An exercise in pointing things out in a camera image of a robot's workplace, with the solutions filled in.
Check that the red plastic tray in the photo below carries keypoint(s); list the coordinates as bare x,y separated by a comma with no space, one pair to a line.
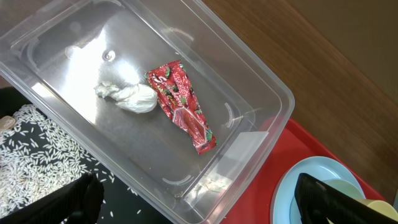
296,143

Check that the red snack wrapper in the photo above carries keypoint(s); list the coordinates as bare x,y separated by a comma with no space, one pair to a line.
179,102

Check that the black plastic tray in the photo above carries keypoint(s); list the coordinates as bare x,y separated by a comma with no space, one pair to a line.
118,199

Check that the rice and food scraps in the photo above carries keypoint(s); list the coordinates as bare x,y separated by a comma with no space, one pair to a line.
34,161

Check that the white napkin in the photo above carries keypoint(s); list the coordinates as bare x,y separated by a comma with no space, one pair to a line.
138,98

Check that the yellow plastic cup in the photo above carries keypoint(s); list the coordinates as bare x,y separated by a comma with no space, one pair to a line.
381,207

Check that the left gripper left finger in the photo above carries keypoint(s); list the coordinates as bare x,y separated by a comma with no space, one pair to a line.
78,202

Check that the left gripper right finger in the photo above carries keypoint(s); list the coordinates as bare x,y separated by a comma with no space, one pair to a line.
318,203

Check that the light blue bowl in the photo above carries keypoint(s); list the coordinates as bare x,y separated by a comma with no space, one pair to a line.
341,185

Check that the clear plastic bin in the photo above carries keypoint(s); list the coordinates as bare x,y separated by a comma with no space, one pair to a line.
62,51

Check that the light blue plate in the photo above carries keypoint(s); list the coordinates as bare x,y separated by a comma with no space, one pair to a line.
321,168

